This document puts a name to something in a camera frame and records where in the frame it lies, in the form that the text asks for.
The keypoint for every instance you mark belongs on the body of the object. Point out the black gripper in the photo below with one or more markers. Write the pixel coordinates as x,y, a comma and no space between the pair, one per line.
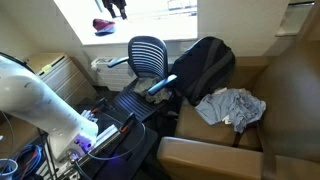
115,3

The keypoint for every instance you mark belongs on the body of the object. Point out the blue striped shirt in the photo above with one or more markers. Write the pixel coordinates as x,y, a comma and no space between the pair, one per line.
233,106

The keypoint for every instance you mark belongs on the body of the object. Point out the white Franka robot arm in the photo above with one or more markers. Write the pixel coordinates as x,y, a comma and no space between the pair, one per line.
33,96

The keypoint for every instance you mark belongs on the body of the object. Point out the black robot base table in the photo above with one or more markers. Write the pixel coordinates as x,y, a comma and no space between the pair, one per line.
133,156

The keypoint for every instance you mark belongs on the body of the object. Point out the tan leather couch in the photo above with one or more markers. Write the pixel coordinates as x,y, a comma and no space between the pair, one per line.
206,160

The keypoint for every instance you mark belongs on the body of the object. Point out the maroon cap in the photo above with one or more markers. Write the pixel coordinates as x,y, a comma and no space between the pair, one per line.
103,25

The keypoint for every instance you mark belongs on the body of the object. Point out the dark blue mesh office chair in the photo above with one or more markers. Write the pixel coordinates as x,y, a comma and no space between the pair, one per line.
146,56

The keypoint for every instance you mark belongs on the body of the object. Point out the white radiator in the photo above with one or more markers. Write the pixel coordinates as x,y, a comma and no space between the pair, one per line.
113,78

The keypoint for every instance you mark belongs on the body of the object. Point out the grey crumpled cloth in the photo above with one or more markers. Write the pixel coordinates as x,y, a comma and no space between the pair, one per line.
146,85

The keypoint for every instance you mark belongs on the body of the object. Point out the beige drawer cabinet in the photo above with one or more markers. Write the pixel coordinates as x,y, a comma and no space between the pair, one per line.
66,80

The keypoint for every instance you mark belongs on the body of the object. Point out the yellow sticky note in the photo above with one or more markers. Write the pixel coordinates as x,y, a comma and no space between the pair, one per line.
46,68

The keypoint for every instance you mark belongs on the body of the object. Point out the black orange clamp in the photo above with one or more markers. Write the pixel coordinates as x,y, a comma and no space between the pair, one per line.
98,106
128,122

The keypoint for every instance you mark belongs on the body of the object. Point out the black backpack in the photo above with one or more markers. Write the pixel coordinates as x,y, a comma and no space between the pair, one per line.
203,66

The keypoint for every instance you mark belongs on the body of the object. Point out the white cup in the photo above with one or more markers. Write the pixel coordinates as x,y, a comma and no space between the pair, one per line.
3,175

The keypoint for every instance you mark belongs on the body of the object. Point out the silver aluminium rail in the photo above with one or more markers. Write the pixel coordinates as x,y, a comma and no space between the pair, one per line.
106,133

